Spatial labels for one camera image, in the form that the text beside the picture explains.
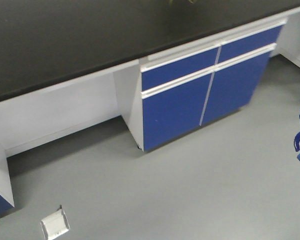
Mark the white floor outlet plate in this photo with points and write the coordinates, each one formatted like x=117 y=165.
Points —
x=55 y=224

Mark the blue lab base cabinet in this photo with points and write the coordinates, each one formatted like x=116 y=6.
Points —
x=163 y=97

